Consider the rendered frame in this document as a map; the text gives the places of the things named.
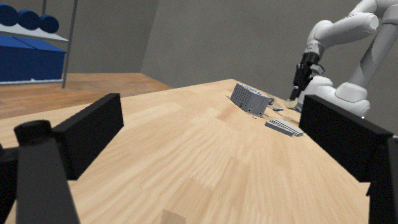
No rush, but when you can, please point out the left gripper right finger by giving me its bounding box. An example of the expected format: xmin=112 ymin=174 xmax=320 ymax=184
xmin=298 ymin=95 xmax=398 ymax=224

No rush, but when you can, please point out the grey camshaft with gear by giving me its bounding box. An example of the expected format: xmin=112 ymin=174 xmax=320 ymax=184
xmin=285 ymin=97 xmax=301 ymax=112

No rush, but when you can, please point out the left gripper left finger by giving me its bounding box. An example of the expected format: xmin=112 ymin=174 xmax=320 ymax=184
xmin=0 ymin=93 xmax=124 ymax=224

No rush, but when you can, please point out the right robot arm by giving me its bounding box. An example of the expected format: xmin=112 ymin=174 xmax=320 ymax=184
xmin=298 ymin=0 xmax=398 ymax=118

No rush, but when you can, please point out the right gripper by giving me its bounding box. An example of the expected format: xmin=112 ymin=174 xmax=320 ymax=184
xmin=289 ymin=53 xmax=319 ymax=100

